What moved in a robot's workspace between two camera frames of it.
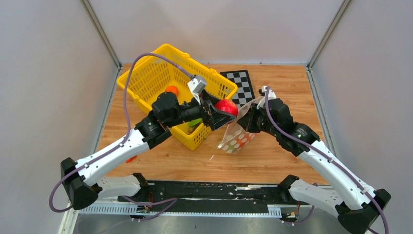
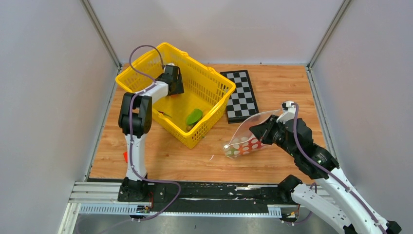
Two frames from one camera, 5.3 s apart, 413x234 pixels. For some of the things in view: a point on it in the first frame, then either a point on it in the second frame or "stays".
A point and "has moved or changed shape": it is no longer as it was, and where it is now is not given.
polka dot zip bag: (237, 137) has moved or changed shape
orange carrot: (244, 139) -> (243, 150)
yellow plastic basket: (171, 65) stays
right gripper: (247, 120) -> (263, 129)
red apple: (227, 106) -> (255, 144)
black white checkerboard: (245, 93) stays
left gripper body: (192, 110) -> (179, 87)
